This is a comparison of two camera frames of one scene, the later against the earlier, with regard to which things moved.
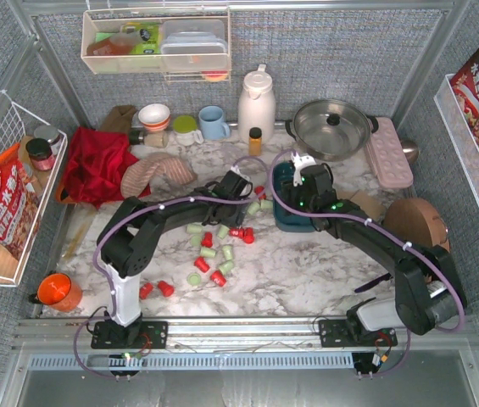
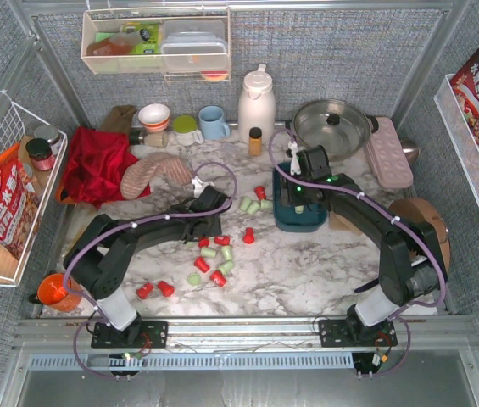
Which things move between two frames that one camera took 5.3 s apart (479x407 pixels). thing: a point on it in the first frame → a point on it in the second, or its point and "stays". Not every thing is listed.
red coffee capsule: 236,232 → 222,240
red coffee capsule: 258,190 stays
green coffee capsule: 266,204 stays
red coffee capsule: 144,290 stays
